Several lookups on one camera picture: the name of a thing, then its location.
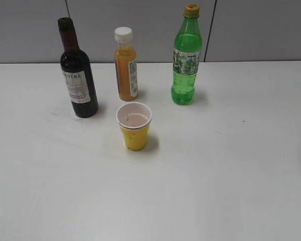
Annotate yellow paper cup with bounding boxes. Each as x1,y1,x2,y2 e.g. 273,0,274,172
116,102,153,151

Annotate dark red wine bottle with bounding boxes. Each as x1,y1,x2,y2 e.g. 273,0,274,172
58,17,98,118

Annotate orange juice bottle white cap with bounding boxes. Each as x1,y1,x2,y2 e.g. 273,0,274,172
114,27,138,101

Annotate green soda bottle yellow cap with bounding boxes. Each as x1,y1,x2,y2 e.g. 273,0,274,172
171,4,202,105

